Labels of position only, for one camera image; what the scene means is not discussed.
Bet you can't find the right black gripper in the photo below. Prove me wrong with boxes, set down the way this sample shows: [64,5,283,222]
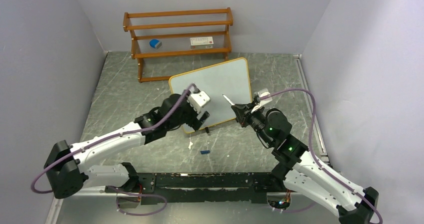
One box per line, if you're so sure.
[232,101,274,146]

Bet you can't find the white marker pen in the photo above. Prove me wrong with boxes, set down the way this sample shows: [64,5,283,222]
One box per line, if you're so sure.
[222,94,235,106]

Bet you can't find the whiteboard with yellow frame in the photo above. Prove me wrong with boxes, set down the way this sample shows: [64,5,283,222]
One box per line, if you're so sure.
[168,57,252,129]

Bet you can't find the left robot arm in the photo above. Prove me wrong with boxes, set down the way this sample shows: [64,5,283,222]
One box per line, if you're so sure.
[44,91,211,199]

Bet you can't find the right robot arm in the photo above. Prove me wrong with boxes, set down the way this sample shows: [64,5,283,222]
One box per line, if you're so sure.
[231,103,379,223]

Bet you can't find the blue whiteboard eraser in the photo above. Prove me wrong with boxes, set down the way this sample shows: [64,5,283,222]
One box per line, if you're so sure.
[149,39,162,49]

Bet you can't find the white cardboard box red label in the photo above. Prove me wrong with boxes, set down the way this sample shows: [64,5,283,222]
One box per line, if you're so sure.
[190,37,214,50]

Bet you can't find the wooden two-tier shelf rack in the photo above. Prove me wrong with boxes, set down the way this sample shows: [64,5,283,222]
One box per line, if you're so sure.
[122,7,234,83]

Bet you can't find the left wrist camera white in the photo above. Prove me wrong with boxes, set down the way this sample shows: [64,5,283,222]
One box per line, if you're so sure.
[187,91,211,113]

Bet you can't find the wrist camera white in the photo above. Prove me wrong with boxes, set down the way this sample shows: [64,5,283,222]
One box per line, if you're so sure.
[251,88,273,113]
[187,91,211,113]

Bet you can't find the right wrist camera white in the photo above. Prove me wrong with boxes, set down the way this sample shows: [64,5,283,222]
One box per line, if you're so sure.
[251,88,273,113]

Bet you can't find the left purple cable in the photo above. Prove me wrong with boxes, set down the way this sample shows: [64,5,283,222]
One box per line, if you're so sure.
[30,83,200,194]

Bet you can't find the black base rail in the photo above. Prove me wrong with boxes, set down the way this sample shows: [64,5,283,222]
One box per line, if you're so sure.
[118,172,286,205]

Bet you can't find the aluminium frame rail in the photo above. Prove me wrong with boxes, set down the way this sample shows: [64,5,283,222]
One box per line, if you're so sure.
[52,171,349,196]

